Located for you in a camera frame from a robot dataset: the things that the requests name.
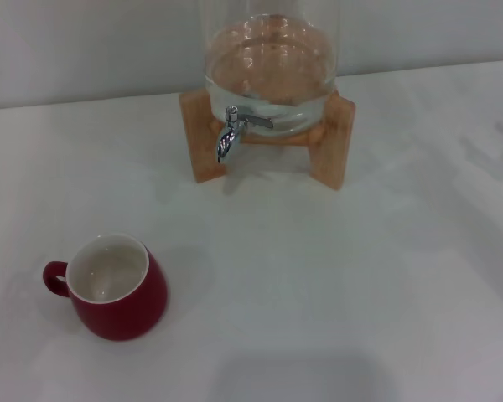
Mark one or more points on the chrome metal faucet with lever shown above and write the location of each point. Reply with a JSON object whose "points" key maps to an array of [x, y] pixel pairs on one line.
{"points": [[228, 138]]}

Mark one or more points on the red ceramic cup white inside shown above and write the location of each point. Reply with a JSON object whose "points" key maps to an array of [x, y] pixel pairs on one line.
{"points": [[126, 310]]}

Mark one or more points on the wooden dispenser stand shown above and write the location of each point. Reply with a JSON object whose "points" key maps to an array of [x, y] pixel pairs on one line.
{"points": [[337, 146]]}

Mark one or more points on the clear glass water dispenser jar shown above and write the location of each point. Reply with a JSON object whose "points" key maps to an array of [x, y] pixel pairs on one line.
{"points": [[272, 63]]}

